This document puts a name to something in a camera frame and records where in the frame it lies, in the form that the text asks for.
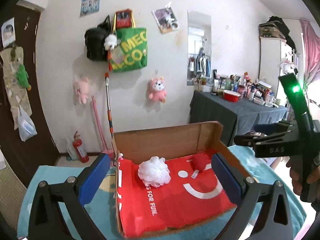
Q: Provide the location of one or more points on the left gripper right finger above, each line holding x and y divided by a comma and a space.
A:
274, 220

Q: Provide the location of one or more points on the pink curtain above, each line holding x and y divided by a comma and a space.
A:
311, 49

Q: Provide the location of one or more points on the teal table blanket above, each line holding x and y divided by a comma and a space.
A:
99, 203

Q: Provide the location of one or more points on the mop pole orange grips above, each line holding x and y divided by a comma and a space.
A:
108, 104

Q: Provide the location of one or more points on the dark cloth side table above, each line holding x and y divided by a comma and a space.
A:
236, 117

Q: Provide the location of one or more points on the pink fox plush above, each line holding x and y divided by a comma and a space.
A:
156, 90

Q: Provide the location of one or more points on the black backpack on wall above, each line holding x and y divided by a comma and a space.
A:
95, 39

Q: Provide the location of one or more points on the cardboard box red lining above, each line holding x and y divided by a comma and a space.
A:
191, 198

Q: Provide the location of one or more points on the pink bunny plush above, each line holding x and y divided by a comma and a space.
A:
81, 90

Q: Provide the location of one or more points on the white wardrobe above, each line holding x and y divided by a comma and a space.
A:
276, 59

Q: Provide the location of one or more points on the red basin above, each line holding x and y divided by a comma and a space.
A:
231, 96

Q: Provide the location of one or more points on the person right hand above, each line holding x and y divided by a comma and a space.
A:
296, 181

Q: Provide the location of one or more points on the green tote bag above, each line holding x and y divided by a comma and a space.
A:
131, 53

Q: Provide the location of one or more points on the red fire extinguisher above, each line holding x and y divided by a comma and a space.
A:
79, 148

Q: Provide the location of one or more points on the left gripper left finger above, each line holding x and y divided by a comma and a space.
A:
46, 220

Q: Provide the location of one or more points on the wall mirror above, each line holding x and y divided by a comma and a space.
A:
199, 47

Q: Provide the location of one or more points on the dark wooden door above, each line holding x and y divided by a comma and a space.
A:
18, 40

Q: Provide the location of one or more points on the small white plush on bag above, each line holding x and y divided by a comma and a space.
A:
111, 41

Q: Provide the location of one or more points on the green plush toy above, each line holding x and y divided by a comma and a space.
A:
22, 77

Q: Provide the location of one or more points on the white mesh bath pouf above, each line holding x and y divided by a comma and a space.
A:
154, 172

